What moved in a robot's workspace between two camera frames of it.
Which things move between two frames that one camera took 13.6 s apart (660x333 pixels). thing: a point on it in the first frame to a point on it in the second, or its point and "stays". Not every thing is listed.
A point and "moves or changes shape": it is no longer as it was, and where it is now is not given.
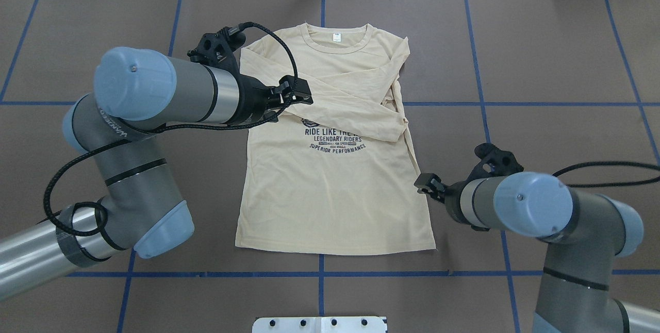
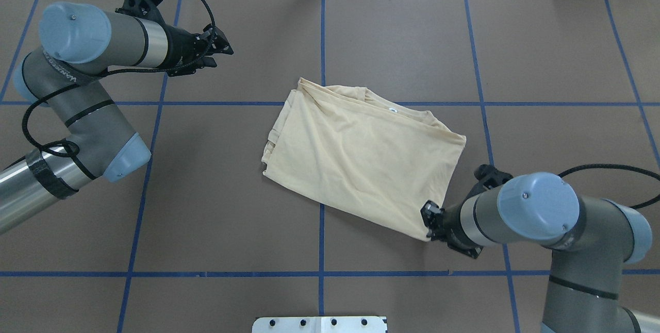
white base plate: x=322 y=324 stays
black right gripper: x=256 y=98 to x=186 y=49
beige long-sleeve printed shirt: x=340 y=174 moves or changes shape
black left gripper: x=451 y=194 to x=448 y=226
